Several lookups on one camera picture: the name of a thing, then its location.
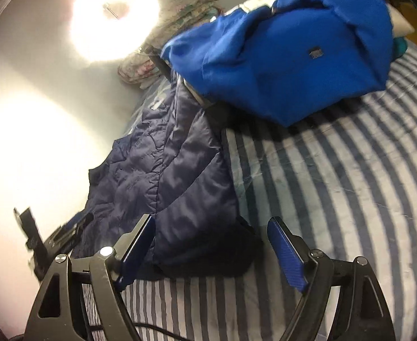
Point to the bright blue garment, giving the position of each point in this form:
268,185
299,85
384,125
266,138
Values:
265,60

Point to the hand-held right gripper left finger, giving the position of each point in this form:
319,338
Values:
137,252

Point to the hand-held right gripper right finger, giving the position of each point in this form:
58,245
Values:
287,254

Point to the striped mattress cover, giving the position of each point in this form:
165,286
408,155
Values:
336,191

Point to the folded floral quilt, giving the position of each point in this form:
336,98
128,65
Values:
183,12

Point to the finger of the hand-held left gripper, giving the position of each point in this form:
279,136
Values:
32,234
69,234

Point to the navy puffer jacket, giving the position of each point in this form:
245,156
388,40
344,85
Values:
180,170

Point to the teal garment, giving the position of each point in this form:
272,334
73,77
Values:
400,47

